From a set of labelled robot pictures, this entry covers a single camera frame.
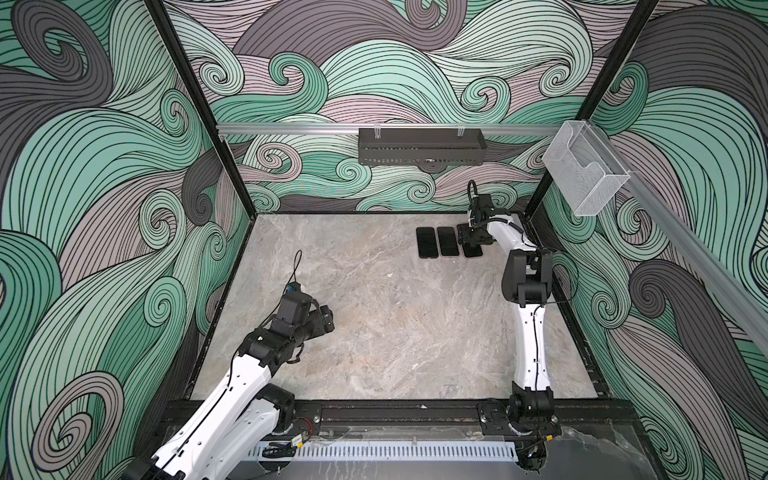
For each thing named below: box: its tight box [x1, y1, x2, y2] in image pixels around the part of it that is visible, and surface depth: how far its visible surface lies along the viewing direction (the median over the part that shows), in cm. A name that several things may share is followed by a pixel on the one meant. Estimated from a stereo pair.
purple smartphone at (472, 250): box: [462, 243, 483, 258], surface depth 109 cm
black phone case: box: [416, 227, 439, 259], surface depth 113 cm
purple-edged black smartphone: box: [437, 227, 459, 256], surface depth 112 cm
